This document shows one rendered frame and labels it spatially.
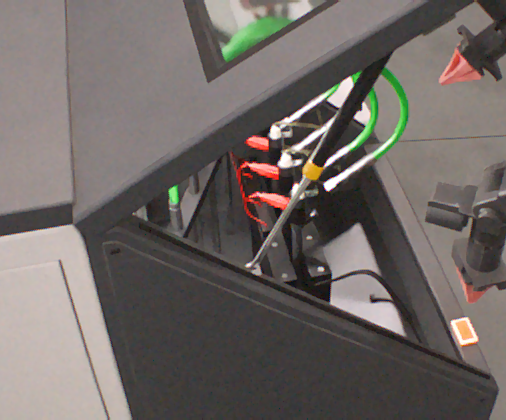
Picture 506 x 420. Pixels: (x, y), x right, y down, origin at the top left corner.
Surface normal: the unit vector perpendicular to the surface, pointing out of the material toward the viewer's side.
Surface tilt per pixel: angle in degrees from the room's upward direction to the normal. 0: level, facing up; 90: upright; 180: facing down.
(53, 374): 90
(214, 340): 90
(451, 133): 0
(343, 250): 0
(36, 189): 0
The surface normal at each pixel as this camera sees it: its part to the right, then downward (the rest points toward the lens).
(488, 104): -0.03, -0.73
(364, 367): 0.21, 0.67
